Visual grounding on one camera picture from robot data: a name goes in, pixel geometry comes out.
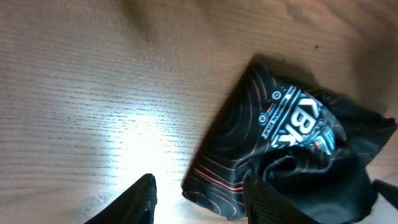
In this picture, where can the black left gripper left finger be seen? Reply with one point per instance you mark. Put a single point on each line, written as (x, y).
(136, 205)

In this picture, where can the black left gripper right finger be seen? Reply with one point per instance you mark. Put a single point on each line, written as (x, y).
(264, 205)

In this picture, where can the black printed cycling jersey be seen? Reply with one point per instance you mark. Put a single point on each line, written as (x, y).
(310, 145)

